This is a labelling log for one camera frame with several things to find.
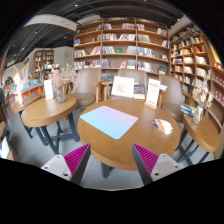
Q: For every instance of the white picture book display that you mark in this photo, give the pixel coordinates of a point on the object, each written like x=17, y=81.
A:
x=123, y=87

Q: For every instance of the beige chair centre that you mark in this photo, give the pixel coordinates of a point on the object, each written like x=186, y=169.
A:
x=139, y=76

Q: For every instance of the large wooden bookshelf centre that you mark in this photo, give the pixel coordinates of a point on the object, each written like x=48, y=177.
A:
x=115, y=43

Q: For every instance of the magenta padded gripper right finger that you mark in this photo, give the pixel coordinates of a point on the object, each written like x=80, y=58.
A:
x=152, y=166

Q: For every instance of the white sign on left table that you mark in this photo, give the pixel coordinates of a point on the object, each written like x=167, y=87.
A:
x=48, y=89

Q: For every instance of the beige chair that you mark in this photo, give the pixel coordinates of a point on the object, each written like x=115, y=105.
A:
x=139, y=76
x=87, y=87

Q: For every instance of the small dark book standing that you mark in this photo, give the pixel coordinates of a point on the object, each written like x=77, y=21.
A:
x=139, y=91

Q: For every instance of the white red sign card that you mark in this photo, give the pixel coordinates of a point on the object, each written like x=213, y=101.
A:
x=153, y=93

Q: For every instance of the glass vase with dried flowers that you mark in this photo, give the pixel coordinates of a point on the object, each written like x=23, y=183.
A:
x=60, y=77

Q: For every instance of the right vase with dried flowers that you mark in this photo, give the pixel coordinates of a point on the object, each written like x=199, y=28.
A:
x=203, y=96

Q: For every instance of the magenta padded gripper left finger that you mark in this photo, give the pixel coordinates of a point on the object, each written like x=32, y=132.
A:
x=70, y=167

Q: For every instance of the round wooden table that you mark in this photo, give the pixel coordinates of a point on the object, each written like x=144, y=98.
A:
x=118, y=153
x=204, y=134
x=44, y=112

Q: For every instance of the beige chair left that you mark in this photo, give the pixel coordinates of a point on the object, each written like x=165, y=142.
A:
x=87, y=87

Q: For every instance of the wooden bookshelf right wall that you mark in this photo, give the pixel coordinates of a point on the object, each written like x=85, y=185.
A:
x=192, y=59

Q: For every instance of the round wooden left table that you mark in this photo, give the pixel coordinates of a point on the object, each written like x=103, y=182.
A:
x=44, y=112

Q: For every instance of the pastel gradient mouse pad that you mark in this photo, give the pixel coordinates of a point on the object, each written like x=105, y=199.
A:
x=111, y=122

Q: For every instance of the round wooden centre table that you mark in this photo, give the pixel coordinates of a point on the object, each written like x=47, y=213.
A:
x=118, y=153

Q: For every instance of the distant wooden bookshelf left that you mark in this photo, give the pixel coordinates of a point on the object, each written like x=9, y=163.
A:
x=43, y=60

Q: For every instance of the round wooden right table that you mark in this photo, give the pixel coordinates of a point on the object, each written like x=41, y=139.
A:
x=204, y=134

